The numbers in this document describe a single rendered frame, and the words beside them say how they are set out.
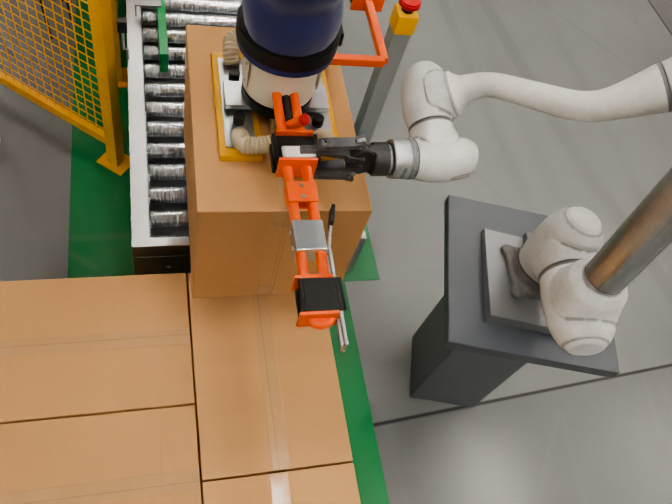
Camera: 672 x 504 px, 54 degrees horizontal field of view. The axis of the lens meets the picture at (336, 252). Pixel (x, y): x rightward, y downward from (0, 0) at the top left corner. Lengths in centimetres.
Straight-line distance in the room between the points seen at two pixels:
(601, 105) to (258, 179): 74
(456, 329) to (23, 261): 162
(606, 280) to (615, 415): 135
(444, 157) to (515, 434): 145
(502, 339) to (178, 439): 90
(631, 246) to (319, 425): 91
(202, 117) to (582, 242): 99
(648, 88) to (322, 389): 110
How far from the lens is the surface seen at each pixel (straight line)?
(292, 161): 137
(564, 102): 146
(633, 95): 145
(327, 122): 164
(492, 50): 390
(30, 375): 189
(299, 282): 121
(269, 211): 147
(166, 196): 213
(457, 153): 147
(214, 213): 146
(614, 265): 158
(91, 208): 277
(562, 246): 178
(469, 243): 199
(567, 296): 167
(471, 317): 186
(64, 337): 191
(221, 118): 161
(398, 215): 292
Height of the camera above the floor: 228
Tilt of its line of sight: 56 degrees down
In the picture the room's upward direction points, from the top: 22 degrees clockwise
